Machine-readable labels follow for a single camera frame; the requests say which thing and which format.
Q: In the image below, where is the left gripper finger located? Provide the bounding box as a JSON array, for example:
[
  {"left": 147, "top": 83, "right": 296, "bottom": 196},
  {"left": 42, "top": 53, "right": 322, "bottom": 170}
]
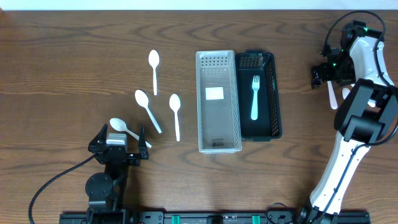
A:
[
  {"left": 138, "top": 126, "right": 148, "bottom": 154},
  {"left": 89, "top": 124, "right": 108, "bottom": 146}
]

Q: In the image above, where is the white plastic spoon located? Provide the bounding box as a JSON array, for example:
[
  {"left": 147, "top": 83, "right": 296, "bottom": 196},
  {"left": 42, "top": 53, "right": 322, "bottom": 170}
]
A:
[
  {"left": 148, "top": 50, "right": 160, "bottom": 96},
  {"left": 134, "top": 90, "right": 162, "bottom": 134},
  {"left": 109, "top": 118, "right": 139, "bottom": 140},
  {"left": 342, "top": 87, "right": 376, "bottom": 108},
  {"left": 169, "top": 94, "right": 181, "bottom": 142}
]

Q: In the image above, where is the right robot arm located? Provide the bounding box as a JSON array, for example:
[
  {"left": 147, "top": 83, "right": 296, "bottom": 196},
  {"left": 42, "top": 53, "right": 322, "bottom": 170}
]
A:
[{"left": 297, "top": 21, "right": 397, "bottom": 223}]

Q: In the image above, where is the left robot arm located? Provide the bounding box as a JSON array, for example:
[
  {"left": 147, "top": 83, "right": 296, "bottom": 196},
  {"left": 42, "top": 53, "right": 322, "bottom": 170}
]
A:
[{"left": 85, "top": 124, "right": 149, "bottom": 224}]

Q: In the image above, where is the clear plastic basket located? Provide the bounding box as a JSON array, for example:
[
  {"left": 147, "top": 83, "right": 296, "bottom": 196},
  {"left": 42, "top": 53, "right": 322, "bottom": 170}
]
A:
[{"left": 196, "top": 50, "right": 242, "bottom": 154}]

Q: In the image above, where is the white plastic fork light-blue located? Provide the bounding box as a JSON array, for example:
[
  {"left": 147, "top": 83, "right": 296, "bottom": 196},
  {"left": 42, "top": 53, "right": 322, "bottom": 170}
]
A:
[{"left": 251, "top": 75, "right": 260, "bottom": 120}]

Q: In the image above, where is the white label in basket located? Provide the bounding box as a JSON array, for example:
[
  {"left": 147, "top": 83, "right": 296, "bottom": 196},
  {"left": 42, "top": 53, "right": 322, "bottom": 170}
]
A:
[{"left": 205, "top": 87, "right": 224, "bottom": 100}]

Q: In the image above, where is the black plastic basket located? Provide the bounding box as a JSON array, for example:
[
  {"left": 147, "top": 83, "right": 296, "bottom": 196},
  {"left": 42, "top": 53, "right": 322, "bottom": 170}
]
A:
[{"left": 235, "top": 50, "right": 282, "bottom": 142}]

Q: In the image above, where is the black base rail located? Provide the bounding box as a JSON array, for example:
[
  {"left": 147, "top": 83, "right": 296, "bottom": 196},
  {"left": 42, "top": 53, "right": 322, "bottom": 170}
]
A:
[{"left": 58, "top": 210, "right": 371, "bottom": 224}]

